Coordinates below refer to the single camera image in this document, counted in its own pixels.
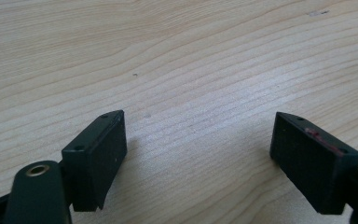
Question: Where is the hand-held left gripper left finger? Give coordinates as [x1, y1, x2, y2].
[61, 109, 129, 213]

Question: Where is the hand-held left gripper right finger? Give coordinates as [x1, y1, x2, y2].
[268, 111, 358, 216]

